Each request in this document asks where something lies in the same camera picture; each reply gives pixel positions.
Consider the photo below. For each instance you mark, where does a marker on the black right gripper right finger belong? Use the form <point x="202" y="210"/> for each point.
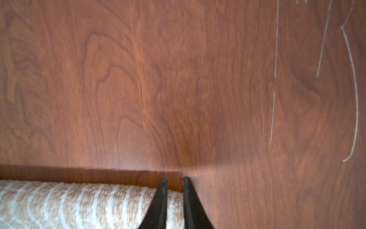
<point x="194" y="213"/>

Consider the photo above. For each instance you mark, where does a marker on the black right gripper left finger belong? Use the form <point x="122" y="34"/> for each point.
<point x="156" y="215"/>

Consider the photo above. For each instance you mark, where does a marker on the pink white striped dishcloth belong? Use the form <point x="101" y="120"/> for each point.
<point x="50" y="205"/>

